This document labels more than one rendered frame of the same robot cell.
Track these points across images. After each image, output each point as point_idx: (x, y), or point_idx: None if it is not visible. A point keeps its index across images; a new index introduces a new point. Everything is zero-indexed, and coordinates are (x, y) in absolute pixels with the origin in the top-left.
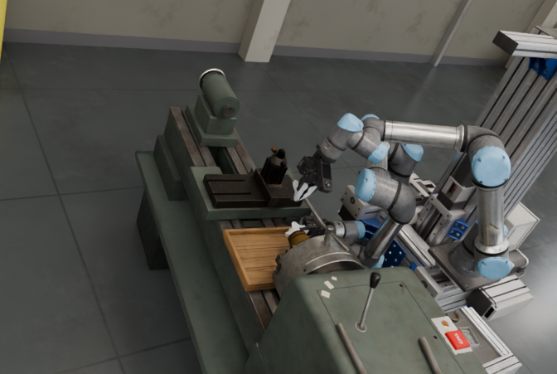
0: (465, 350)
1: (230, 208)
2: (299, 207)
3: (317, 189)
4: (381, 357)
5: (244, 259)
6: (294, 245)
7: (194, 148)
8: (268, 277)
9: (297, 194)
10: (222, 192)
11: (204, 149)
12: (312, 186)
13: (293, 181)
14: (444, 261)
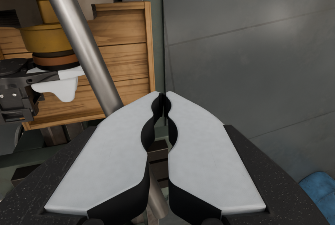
0: None
1: None
2: (18, 165)
3: (26, 179)
4: None
5: (135, 61)
6: (84, 17)
7: (150, 217)
8: (105, 22)
9: (205, 110)
10: (155, 163)
11: (139, 219)
12: (120, 197)
13: (165, 204)
14: None
